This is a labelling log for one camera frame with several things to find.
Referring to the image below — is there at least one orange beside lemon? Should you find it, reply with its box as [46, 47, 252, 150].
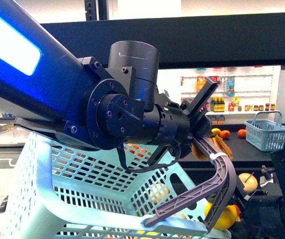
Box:
[219, 130, 231, 139]

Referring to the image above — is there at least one small light blue basket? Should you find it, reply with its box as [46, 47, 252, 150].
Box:
[244, 111, 285, 152]

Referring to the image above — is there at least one orange near small basket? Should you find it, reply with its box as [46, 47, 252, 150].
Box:
[237, 129, 247, 139]

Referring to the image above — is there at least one large light blue basket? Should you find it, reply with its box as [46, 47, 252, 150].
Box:
[1, 133, 231, 239]

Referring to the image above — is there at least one beige pear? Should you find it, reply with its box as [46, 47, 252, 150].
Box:
[238, 173, 258, 193]

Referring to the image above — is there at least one black metal display shelf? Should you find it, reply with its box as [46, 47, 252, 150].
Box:
[39, 11, 285, 175]

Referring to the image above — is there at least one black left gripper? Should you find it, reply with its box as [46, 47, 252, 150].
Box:
[143, 77, 237, 232]

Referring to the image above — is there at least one yellow lemon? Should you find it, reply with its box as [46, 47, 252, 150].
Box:
[211, 128, 221, 137]
[213, 205, 238, 231]

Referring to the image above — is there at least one white sauce shelf right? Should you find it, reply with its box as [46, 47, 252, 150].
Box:
[180, 66, 280, 124]

